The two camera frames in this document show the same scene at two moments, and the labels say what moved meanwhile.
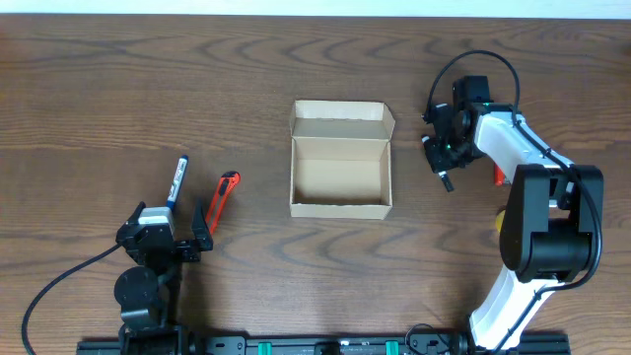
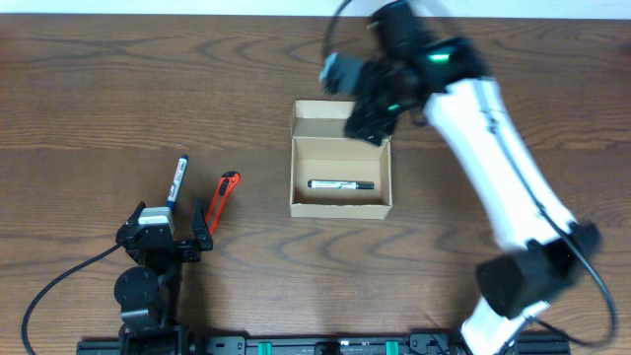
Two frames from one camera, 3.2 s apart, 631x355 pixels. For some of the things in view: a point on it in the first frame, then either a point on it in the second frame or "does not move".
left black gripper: x=179 y=247 does not move
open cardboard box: x=341 y=160 does not move
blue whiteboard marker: x=175 y=187 does not move
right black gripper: x=437 y=161 → x=370 y=119
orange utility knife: x=228 y=182 does not move
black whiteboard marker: x=443 y=175 → x=340 y=184
